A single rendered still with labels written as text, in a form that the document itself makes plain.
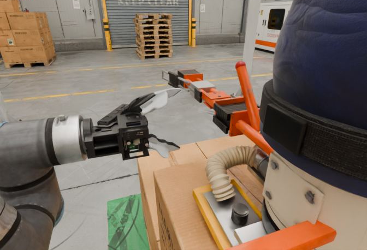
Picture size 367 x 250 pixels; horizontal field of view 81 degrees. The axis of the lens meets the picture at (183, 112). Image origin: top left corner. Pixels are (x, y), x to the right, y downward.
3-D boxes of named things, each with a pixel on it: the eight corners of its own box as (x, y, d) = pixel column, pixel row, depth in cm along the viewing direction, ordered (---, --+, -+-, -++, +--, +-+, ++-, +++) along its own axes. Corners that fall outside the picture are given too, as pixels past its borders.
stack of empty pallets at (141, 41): (174, 57, 702) (173, 13, 647) (140, 59, 670) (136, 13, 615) (164, 51, 813) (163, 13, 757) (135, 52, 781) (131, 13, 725)
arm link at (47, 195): (1, 259, 37) (-24, 203, 33) (22, 210, 47) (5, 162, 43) (61, 240, 40) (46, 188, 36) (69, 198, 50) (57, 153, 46)
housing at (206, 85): (215, 99, 69) (217, 85, 67) (196, 101, 67) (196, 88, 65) (207, 92, 75) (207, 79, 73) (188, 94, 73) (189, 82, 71)
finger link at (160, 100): (188, 97, 42) (151, 126, 42) (179, 88, 47) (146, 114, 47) (179, 85, 40) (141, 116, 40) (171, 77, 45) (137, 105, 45)
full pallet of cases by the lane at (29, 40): (48, 65, 591) (29, -6, 517) (5, 68, 562) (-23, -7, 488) (57, 57, 695) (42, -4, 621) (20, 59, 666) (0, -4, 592)
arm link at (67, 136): (67, 147, 46) (58, 106, 42) (92, 143, 48) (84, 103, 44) (60, 174, 38) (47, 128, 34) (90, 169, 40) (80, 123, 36)
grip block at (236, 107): (264, 131, 50) (268, 107, 48) (226, 137, 47) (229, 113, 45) (243, 116, 57) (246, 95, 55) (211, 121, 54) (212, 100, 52)
